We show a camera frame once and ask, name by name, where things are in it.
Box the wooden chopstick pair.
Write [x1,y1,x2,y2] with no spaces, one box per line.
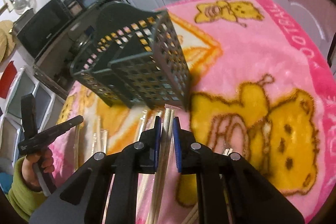
[145,108,175,224]

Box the green sleeve forearm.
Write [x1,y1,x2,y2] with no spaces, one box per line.
[5,157,47,222]

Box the left hand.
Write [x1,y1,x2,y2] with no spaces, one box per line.
[21,148,55,192]

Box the red basin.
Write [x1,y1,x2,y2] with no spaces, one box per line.
[0,61,17,99]

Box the round bamboo board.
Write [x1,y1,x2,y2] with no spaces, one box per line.
[0,20,15,63]

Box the black microwave oven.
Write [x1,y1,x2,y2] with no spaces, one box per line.
[13,0,72,59]

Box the pink cartoon bear blanket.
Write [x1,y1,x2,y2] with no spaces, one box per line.
[51,0,335,223]

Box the dark green utensil basket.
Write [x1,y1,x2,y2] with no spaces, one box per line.
[70,2,191,110]

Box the glass pot lid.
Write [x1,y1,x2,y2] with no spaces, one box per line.
[13,0,37,15]

